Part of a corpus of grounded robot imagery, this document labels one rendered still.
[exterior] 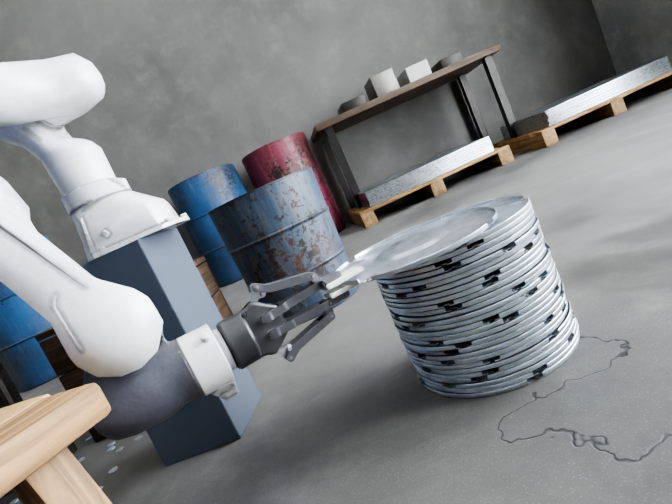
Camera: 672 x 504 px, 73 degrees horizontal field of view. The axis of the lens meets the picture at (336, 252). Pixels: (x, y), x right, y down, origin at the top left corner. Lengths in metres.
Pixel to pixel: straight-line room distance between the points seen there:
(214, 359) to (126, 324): 0.14
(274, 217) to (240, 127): 2.90
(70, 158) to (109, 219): 0.14
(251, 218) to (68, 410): 1.19
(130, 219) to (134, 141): 3.57
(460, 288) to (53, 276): 0.52
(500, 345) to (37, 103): 0.89
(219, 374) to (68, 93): 0.63
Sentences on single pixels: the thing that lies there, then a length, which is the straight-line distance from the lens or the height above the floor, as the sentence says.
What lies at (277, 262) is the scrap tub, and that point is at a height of 0.23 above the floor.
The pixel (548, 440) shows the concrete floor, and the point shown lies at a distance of 0.66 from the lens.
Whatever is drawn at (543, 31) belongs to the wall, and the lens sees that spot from 5.19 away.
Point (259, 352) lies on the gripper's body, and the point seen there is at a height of 0.22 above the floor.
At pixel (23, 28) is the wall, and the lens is 5.06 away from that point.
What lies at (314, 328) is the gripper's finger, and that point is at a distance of 0.69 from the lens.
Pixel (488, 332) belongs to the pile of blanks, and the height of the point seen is 0.10.
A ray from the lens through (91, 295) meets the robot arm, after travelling 0.56.
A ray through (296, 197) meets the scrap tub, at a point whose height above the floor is 0.40.
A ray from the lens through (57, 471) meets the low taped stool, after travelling 0.43.
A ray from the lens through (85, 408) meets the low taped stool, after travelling 0.41.
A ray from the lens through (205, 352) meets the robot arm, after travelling 0.63.
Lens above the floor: 0.39
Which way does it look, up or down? 8 degrees down
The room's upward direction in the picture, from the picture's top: 24 degrees counter-clockwise
